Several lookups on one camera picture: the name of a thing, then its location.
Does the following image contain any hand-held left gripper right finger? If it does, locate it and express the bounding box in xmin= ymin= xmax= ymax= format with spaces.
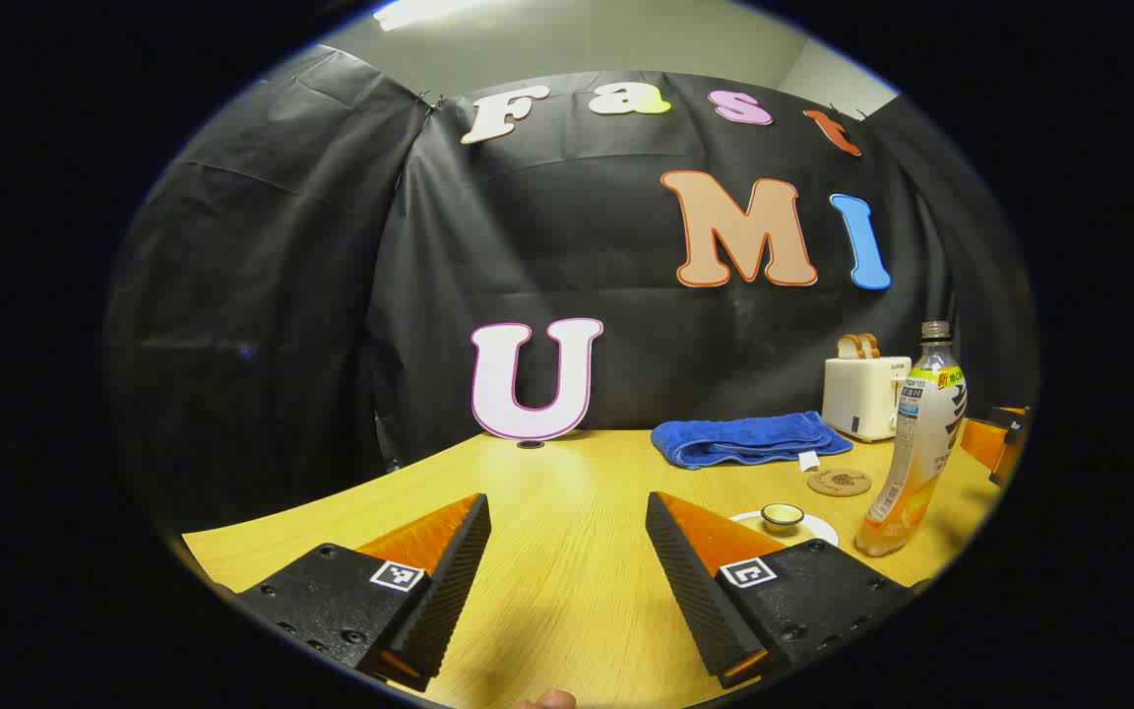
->
xmin=645 ymin=490 xmax=914 ymax=690

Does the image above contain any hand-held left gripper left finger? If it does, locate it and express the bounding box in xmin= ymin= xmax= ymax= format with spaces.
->
xmin=235 ymin=492 xmax=493 ymax=692

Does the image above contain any plastic water bottle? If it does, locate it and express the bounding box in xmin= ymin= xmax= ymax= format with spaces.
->
xmin=854 ymin=320 xmax=969 ymax=558

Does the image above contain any yellow teacup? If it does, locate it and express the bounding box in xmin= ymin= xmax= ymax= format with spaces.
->
xmin=729 ymin=509 xmax=840 ymax=548

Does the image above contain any round wooden coaster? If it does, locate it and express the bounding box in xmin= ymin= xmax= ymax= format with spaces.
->
xmin=807 ymin=468 xmax=873 ymax=497

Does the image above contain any white toaster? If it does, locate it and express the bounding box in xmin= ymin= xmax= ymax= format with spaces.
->
xmin=821 ymin=354 xmax=913 ymax=442

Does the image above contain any blue towel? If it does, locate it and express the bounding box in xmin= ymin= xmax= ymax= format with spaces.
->
xmin=651 ymin=411 xmax=853 ymax=471

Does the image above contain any black backdrop cloth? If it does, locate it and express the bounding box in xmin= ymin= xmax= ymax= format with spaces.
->
xmin=104 ymin=44 xmax=1036 ymax=533

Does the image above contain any ceiling light panel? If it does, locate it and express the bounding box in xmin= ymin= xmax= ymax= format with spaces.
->
xmin=374 ymin=0 xmax=494 ymax=32

